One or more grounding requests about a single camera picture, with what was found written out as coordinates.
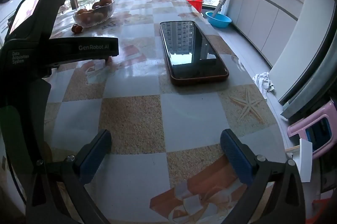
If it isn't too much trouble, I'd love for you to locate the black rectangular tray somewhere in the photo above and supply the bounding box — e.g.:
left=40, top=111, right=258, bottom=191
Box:
left=159, top=20, right=229, bottom=87

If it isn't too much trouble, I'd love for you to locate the white paper card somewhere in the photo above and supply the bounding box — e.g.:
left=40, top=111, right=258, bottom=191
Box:
left=298, top=138, right=313, bottom=183

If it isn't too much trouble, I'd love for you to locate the pink plastic stool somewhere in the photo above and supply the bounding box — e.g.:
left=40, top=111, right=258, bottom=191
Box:
left=286, top=100, right=337, bottom=160

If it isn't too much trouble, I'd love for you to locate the blue basin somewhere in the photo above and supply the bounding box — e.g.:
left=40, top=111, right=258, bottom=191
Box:
left=205, top=11, right=232, bottom=28

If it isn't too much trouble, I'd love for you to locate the clear glass bowl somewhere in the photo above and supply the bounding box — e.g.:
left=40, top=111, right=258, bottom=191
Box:
left=73, top=0, right=116, bottom=28

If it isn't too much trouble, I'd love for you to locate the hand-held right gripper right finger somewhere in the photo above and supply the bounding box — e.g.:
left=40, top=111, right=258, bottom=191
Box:
left=220, top=129, right=306, bottom=224

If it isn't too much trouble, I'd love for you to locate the checkered tablecloth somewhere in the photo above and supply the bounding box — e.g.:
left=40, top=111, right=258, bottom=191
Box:
left=43, top=0, right=288, bottom=224

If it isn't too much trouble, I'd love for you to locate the red bucket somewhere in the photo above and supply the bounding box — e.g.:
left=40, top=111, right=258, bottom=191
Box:
left=182, top=0, right=205, bottom=13

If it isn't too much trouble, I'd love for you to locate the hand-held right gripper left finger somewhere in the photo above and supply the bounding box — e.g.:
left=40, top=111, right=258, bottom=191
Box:
left=26, top=129, right=112, bottom=224

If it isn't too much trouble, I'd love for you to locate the white cabinet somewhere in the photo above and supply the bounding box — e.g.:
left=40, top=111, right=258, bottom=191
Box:
left=227, top=0, right=304, bottom=68

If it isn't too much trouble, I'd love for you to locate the white rag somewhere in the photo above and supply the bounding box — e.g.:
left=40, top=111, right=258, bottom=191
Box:
left=252, top=71, right=276, bottom=99

